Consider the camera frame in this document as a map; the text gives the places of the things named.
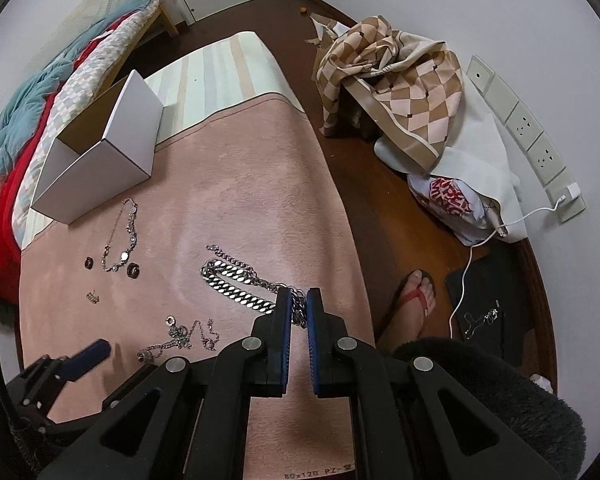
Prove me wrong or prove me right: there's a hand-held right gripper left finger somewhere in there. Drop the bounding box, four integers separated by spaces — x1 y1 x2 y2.
40 287 294 480

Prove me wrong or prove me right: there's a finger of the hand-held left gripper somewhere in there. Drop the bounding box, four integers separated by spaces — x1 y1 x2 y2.
54 338 112 382

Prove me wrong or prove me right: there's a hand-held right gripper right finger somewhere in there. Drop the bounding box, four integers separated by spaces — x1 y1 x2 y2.
306 287 562 480

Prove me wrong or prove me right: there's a chunky silver chain necklace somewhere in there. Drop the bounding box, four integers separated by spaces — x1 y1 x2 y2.
200 257 308 329

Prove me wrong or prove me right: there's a red flip-flop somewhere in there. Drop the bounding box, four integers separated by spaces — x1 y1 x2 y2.
373 266 438 357

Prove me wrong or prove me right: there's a person's foot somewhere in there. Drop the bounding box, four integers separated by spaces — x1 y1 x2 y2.
380 268 437 356

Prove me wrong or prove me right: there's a red blanket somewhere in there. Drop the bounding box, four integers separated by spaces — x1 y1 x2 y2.
0 35 108 307

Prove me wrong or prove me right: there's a pink mat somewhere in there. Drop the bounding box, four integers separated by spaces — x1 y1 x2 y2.
17 95 383 480

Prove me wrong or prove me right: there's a white cardboard box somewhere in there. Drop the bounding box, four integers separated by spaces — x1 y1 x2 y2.
30 68 165 226

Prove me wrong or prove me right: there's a plastic bag with red print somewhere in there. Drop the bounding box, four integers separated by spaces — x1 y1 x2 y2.
406 172 507 247

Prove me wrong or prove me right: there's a dark fuzzy garment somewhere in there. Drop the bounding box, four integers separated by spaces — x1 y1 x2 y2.
394 336 587 480

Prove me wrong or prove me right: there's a black flat bag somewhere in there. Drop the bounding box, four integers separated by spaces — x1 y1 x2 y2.
444 246 537 362

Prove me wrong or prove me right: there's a blue blanket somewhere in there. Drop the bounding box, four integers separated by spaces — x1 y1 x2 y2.
0 0 159 177

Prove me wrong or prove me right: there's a brown checkered scarf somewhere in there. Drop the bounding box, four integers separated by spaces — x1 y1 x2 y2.
312 15 464 171

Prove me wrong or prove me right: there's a striped mattress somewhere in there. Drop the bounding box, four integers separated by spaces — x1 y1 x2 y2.
11 30 309 251

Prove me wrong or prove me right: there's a tangled silver chain necklace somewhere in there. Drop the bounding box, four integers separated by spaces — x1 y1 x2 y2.
137 315 221 362

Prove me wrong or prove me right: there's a thin silver link chain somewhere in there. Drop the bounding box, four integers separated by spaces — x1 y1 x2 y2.
206 243 281 291

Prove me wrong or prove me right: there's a thin beaded silver necklace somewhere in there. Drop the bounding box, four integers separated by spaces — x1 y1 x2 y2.
101 198 140 274

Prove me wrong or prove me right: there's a silver chain strap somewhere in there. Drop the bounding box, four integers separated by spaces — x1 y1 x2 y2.
461 299 502 342

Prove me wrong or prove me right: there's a white charger cable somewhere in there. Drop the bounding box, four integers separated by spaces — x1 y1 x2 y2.
448 194 570 339

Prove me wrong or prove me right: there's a white wall socket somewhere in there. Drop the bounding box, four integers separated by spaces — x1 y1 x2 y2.
504 102 544 149
544 169 587 224
526 132 564 182

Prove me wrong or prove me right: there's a wooden bed frame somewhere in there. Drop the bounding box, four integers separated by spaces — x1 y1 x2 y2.
107 4 182 92

